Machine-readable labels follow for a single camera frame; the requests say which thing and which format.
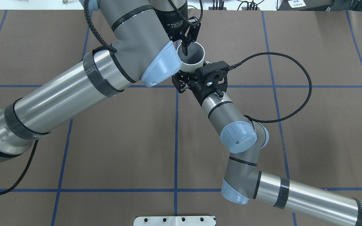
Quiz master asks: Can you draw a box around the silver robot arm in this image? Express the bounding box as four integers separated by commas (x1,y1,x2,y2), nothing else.
0,0,200,163
174,71,362,226

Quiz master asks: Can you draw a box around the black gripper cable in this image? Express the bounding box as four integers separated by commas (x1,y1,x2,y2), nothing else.
228,52,313,123

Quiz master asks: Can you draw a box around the white mug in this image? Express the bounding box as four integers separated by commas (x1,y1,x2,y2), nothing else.
176,42,206,73

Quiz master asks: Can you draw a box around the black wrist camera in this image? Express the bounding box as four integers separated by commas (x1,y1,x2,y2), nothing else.
192,61,229,102

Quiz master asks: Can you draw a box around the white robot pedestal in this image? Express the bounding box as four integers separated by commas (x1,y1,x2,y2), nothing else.
133,216,217,226

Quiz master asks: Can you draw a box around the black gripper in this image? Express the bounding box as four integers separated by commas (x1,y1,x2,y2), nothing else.
155,9,201,56
172,71,210,105

